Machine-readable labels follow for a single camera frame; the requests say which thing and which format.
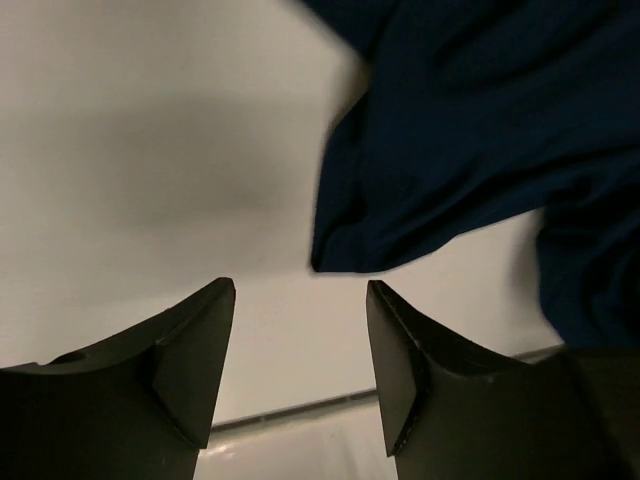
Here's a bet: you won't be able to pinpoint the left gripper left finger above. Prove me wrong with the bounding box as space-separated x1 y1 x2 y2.
1 278 235 480

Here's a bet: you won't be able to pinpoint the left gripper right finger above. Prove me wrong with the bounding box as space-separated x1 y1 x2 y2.
366 281 639 479

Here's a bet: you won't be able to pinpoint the navy blue shorts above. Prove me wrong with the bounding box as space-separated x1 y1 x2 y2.
308 1 639 347

